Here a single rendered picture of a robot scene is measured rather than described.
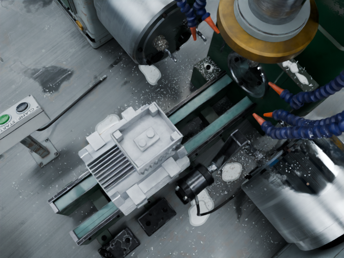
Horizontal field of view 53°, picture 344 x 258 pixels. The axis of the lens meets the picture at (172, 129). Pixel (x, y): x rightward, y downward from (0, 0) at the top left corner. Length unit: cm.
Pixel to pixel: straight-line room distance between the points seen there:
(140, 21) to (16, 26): 59
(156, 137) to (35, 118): 30
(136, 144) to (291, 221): 37
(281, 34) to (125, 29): 42
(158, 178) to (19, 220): 49
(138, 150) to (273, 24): 37
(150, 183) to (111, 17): 43
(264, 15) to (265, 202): 41
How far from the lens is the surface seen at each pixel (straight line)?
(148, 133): 74
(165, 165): 78
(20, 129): 88
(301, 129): 60
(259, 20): 62
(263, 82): 90
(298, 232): 81
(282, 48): 63
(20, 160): 114
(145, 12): 86
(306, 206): 77
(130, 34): 88
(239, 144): 63
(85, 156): 79
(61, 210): 96
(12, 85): 124
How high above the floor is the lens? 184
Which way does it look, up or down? 73 degrees down
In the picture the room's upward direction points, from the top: 8 degrees clockwise
